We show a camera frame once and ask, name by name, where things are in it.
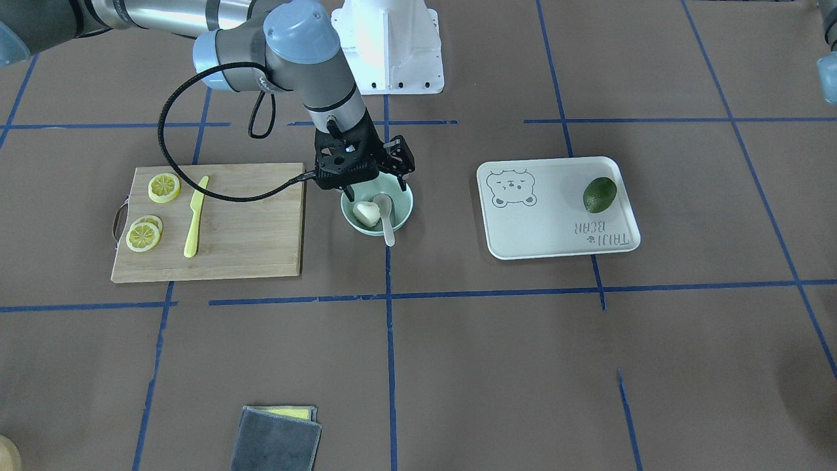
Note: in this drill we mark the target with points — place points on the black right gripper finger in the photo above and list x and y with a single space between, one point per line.
349 193

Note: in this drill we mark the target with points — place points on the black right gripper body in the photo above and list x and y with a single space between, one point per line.
400 157

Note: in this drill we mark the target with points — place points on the white ceramic soup spoon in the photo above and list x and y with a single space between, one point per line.
384 202

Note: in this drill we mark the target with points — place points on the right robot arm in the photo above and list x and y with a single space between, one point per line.
269 47

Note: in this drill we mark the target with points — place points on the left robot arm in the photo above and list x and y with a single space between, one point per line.
826 65

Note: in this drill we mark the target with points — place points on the light green bowl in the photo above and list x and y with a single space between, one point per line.
402 203

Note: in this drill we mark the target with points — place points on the wooden cutting board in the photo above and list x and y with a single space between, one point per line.
235 241

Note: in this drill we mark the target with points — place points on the yellow plastic knife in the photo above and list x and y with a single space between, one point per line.
192 237

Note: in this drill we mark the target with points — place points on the white bear serving tray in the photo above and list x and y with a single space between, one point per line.
534 209

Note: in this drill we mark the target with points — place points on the single lemon slice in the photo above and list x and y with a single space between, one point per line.
163 188

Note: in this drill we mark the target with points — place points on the lower stacked lemon slice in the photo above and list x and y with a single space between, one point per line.
149 219

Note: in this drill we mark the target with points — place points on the stacked lemon slice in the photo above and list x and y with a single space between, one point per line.
143 237
149 219

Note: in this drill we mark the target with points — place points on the top stacked lemon slice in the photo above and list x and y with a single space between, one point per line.
143 237

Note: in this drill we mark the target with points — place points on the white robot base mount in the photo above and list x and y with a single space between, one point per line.
392 47

